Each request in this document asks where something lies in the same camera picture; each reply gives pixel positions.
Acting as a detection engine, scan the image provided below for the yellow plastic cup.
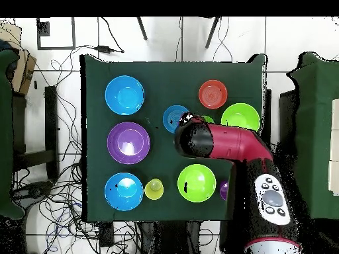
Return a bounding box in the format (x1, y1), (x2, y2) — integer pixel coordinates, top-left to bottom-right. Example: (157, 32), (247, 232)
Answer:
(144, 178), (164, 200)

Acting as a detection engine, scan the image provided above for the small blue plastic bowl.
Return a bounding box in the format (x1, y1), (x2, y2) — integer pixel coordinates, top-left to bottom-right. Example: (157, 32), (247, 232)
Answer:
(162, 105), (191, 134)

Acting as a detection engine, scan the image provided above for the black stand leg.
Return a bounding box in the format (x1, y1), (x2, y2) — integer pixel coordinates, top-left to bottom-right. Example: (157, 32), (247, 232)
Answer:
(205, 17), (221, 50)
(136, 17), (148, 41)

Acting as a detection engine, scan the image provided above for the grey base with black knob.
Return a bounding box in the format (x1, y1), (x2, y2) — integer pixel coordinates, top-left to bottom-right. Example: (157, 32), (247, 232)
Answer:
(11, 181), (55, 210)

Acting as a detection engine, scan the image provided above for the black cable bundle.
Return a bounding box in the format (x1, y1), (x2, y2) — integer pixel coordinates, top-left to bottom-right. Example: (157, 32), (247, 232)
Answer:
(11, 59), (141, 254)

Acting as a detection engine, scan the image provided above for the cardboard box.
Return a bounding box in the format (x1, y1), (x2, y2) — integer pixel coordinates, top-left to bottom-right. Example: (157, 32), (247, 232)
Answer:
(0, 21), (37, 95)

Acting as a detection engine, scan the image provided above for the dark green tablecloth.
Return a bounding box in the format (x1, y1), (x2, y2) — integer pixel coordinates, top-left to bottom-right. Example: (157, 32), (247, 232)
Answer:
(0, 48), (26, 220)
(287, 52), (339, 220)
(79, 54), (268, 222)

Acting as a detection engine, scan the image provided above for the purple plastic bowl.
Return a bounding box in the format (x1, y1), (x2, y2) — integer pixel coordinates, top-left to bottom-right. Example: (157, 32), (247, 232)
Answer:
(107, 121), (151, 165)

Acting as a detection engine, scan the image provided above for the green plastic bowl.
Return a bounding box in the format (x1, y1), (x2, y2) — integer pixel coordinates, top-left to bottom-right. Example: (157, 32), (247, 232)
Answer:
(177, 163), (217, 203)
(220, 103), (261, 132)

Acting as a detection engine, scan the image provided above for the black power adapter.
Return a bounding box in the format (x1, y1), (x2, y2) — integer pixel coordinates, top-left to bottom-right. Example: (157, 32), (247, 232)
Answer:
(94, 45), (125, 54)

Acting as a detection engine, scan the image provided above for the black metal frame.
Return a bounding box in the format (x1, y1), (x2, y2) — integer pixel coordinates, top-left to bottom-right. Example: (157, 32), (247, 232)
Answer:
(11, 85), (60, 181)
(278, 89), (299, 157)

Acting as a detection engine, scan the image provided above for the small orange plastic bowl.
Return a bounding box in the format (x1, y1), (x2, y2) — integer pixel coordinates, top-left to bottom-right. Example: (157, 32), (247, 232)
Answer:
(198, 79), (228, 110)

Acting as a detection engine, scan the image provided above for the purple plastic cup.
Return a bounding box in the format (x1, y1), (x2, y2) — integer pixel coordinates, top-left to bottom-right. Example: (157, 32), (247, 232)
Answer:
(218, 180), (229, 201)

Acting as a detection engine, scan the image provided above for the black floor box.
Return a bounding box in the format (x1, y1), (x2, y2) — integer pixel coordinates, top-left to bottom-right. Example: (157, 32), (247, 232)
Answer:
(98, 222), (115, 247)

